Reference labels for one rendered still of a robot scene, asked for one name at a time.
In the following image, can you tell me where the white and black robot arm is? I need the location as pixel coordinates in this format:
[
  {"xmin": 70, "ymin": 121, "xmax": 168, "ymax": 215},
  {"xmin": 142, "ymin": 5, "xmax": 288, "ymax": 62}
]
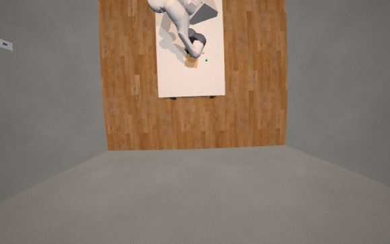
[{"xmin": 148, "ymin": 0, "xmax": 206, "ymax": 58}]

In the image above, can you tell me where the orange mat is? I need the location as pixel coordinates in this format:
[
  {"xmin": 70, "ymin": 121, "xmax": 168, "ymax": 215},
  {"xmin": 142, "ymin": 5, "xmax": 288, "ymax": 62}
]
[{"xmin": 185, "ymin": 54, "xmax": 198, "ymax": 68}]

